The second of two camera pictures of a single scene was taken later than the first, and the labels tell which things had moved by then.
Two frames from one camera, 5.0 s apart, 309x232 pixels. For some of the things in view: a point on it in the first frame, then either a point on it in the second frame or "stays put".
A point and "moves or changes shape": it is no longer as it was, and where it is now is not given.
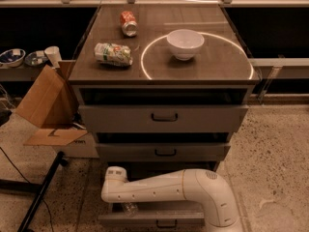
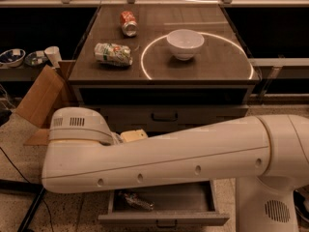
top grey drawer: x=163 y=119 stays put
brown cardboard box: x=51 y=104 stays put
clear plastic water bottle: x=130 y=209 moves or changes shape
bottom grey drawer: x=154 y=215 stays put
